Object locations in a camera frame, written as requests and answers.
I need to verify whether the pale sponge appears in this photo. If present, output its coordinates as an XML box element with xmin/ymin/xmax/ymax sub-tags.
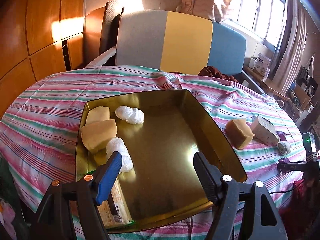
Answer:
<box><xmin>86</xmin><ymin>106</ymin><xmax>111</xmax><ymax>125</ymax></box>

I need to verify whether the window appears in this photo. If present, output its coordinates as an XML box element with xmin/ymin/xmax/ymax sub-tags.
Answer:
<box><xmin>225</xmin><ymin>0</ymin><xmax>288</xmax><ymax>47</ymax></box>

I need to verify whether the yellow sponge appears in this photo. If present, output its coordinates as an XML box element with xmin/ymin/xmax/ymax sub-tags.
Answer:
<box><xmin>80</xmin><ymin>119</ymin><xmax>117</xmax><ymax>154</ymax></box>
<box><xmin>225</xmin><ymin>119</ymin><xmax>255</xmax><ymax>150</ymax></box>

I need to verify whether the striped brown curtain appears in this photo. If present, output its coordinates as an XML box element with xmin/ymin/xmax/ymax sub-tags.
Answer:
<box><xmin>275</xmin><ymin>0</ymin><xmax>308</xmax><ymax>93</ymax></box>

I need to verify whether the brown cardboard box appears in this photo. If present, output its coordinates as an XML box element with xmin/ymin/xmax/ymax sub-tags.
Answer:
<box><xmin>291</xmin><ymin>87</ymin><xmax>312</xmax><ymax>110</ymax></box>

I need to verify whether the small white carton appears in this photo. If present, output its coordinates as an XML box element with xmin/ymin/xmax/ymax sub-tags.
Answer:
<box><xmin>251</xmin><ymin>115</ymin><xmax>280</xmax><ymax>146</ymax></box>

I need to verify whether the maroon cloth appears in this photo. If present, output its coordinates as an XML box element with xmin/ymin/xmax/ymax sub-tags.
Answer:
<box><xmin>197</xmin><ymin>66</ymin><xmax>240</xmax><ymax>82</ymax></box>

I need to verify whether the gold metal tin box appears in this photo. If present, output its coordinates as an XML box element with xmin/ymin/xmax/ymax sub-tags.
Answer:
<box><xmin>75</xmin><ymin>89</ymin><xmax>248</xmax><ymax>232</ymax></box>

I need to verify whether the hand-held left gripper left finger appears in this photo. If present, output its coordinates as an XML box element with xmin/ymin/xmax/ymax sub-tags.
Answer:
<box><xmin>31</xmin><ymin>151</ymin><xmax>123</xmax><ymax>240</ymax></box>

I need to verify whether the black cable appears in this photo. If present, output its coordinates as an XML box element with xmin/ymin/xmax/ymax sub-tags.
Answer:
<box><xmin>269</xmin><ymin>189</ymin><xmax>295</xmax><ymax>195</ymax></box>

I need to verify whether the cracker packet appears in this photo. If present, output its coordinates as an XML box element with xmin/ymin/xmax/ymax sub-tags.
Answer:
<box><xmin>96</xmin><ymin>176</ymin><xmax>135</xmax><ymax>228</ymax></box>

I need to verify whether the wooden desk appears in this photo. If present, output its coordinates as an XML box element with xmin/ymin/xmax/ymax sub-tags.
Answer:
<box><xmin>244</xmin><ymin>65</ymin><xmax>288</xmax><ymax>100</ymax></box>

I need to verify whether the dark brown mesh chair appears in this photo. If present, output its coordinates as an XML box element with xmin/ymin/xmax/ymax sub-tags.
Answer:
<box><xmin>99</xmin><ymin>1</ymin><xmax>125</xmax><ymax>55</ymax></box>

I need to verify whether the white plastic-wrapped bundle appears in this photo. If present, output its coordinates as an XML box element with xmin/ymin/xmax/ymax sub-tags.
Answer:
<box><xmin>115</xmin><ymin>105</ymin><xmax>145</xmax><ymax>125</ymax></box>
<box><xmin>105</xmin><ymin>137</ymin><xmax>134</xmax><ymax>174</ymax></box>

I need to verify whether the white sock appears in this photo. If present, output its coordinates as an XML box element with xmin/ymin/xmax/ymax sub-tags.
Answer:
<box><xmin>277</xmin><ymin>141</ymin><xmax>292</xmax><ymax>155</ymax></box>

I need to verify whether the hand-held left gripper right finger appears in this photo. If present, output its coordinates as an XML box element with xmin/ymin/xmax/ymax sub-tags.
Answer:
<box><xmin>194</xmin><ymin>152</ymin><xmax>288</xmax><ymax>240</ymax></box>

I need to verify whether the person's red garment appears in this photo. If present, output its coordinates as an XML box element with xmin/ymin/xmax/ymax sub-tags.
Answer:
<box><xmin>280</xmin><ymin>177</ymin><xmax>320</xmax><ymax>240</ymax></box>

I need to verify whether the pink green striped tablecloth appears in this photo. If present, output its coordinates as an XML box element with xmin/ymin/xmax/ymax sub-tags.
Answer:
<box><xmin>0</xmin><ymin>65</ymin><xmax>312</xmax><ymax>240</ymax></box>

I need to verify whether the grey yellow blue chair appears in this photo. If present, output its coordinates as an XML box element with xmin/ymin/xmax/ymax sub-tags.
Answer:
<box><xmin>85</xmin><ymin>9</ymin><xmax>265</xmax><ymax>95</ymax></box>

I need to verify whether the white cardboard box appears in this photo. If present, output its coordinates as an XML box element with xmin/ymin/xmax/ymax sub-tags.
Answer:
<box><xmin>252</xmin><ymin>53</ymin><xmax>272</xmax><ymax>75</ymax></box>

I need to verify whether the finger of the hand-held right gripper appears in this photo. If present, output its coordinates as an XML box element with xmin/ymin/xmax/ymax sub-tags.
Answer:
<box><xmin>277</xmin><ymin>160</ymin><xmax>320</xmax><ymax>178</ymax></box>

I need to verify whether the wooden wardrobe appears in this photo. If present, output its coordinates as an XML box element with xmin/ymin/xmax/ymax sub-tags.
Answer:
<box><xmin>0</xmin><ymin>0</ymin><xmax>105</xmax><ymax>115</ymax></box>

